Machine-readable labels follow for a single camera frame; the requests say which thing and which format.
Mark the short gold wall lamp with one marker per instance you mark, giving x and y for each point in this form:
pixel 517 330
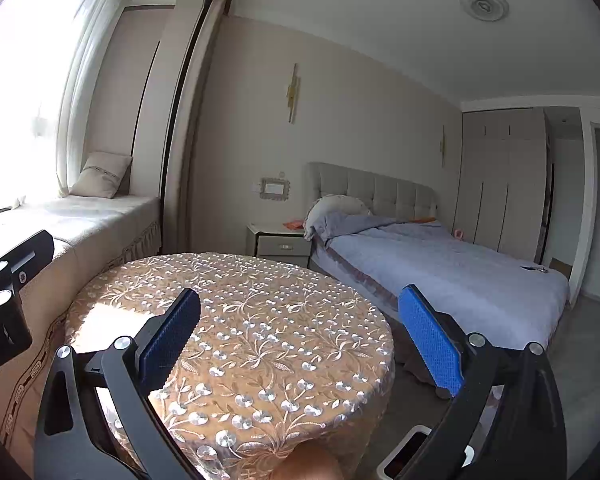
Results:
pixel 443 145

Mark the sheer curtain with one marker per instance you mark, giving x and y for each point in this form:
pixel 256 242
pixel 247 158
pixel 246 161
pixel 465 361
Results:
pixel 90 75

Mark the small dark items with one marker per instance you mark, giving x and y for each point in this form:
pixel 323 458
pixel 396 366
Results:
pixel 534 268

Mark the long gold wall lamp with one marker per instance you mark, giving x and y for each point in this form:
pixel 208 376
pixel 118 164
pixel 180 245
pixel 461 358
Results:
pixel 292 92

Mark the white nightstand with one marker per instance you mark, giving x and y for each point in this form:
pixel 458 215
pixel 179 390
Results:
pixel 280 246

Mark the bed with lilac cover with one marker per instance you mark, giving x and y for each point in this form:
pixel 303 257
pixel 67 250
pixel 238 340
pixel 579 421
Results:
pixel 455 280

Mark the orange item on nightstand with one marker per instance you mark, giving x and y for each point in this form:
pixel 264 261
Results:
pixel 294 224

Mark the beige cushion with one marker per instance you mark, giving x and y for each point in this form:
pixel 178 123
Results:
pixel 102 175

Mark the small pink item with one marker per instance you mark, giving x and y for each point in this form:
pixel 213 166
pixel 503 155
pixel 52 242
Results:
pixel 458 233

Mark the white bin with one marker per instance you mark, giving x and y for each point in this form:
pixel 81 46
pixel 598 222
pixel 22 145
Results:
pixel 397 460

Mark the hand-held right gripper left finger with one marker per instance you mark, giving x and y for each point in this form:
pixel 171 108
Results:
pixel 172 332

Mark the orange cloth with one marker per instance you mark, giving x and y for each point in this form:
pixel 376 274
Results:
pixel 422 219

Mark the light bed pillow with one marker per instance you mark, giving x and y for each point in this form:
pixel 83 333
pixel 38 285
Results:
pixel 337 210

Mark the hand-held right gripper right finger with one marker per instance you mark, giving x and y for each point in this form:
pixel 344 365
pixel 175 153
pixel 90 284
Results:
pixel 430 340

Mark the round ceiling vent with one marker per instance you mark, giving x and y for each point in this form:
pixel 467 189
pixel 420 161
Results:
pixel 484 5

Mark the round table with floral tablecloth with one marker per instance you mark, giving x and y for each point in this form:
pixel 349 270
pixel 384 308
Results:
pixel 270 340

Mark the beige wardrobe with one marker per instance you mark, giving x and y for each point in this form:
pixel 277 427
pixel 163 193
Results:
pixel 500 185

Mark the framed wall switch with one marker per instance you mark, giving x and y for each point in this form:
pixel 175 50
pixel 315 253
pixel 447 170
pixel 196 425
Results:
pixel 275 190

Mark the beige tufted headboard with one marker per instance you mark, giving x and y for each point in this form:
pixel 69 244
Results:
pixel 380 190

